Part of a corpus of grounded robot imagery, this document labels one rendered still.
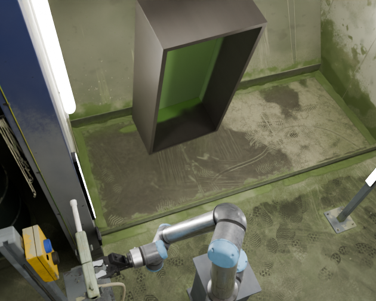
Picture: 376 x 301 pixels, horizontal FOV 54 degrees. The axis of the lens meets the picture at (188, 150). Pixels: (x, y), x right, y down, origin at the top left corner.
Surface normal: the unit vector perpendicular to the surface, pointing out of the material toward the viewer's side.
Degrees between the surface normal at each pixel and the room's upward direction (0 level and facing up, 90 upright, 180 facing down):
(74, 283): 0
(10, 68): 90
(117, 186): 0
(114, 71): 57
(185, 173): 0
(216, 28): 12
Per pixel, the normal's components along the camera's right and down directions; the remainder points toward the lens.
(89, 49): 0.33, 0.32
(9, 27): 0.36, 0.76
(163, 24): 0.15, -0.43
